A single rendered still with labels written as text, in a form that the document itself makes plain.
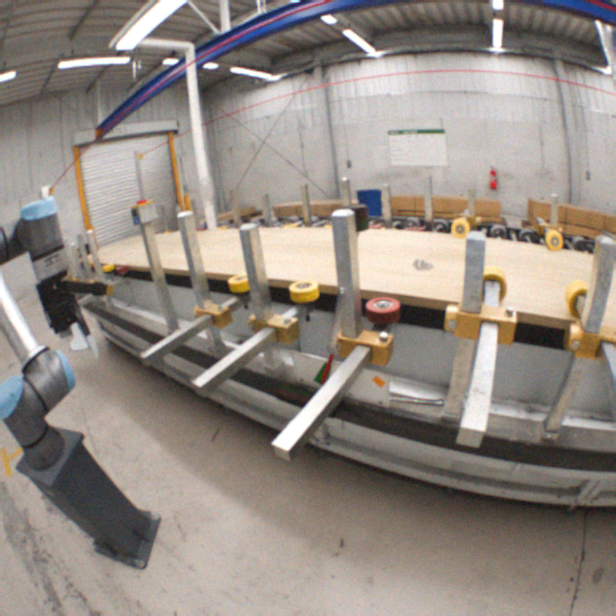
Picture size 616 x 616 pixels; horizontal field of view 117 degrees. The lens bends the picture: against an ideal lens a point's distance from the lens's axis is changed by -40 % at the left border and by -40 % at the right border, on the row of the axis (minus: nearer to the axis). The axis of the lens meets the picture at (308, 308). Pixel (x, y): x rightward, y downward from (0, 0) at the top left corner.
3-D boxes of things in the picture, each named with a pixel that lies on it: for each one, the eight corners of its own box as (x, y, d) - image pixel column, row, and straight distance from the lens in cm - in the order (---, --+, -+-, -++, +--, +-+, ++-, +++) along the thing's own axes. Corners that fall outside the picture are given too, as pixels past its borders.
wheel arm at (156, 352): (149, 370, 86) (143, 356, 84) (143, 366, 89) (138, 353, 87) (253, 302, 107) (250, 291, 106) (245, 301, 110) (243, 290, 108)
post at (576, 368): (547, 450, 80) (617, 241, 58) (535, 449, 79) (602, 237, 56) (547, 440, 82) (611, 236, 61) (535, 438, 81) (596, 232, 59)
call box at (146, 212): (142, 226, 112) (137, 204, 111) (133, 227, 118) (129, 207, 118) (158, 220, 115) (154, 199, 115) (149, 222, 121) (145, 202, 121)
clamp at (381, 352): (385, 366, 67) (386, 346, 64) (330, 354, 72) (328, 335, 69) (394, 352, 71) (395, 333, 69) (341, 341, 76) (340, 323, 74)
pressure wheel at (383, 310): (393, 355, 75) (393, 312, 69) (362, 349, 77) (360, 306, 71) (403, 339, 81) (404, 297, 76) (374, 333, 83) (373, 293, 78)
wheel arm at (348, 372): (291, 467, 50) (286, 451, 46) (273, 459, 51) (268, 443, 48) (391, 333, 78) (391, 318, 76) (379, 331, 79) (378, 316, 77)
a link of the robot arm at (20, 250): (-7, 230, 88) (6, 219, 76) (27, 215, 92) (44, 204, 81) (2, 265, 88) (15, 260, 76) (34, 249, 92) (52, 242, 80)
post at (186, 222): (218, 357, 106) (183, 212, 92) (212, 354, 109) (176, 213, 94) (225, 352, 108) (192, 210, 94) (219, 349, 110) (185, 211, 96)
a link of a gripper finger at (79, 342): (81, 370, 72) (61, 334, 74) (101, 357, 73) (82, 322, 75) (81, 366, 69) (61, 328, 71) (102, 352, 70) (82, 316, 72)
